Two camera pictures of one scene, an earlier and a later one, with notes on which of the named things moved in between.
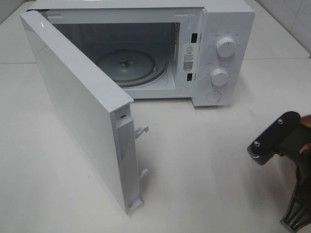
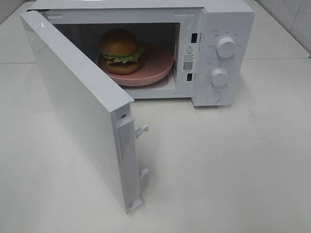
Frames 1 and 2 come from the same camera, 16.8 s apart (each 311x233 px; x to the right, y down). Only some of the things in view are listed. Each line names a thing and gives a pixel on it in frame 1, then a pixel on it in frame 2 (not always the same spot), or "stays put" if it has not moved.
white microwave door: x=103 y=109 stays put
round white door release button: x=214 y=96 stays put
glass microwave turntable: x=133 y=67 → x=168 y=84
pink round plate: x=306 y=120 → x=156 y=65
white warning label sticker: x=188 y=58 stays put
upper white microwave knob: x=226 y=47 stays put
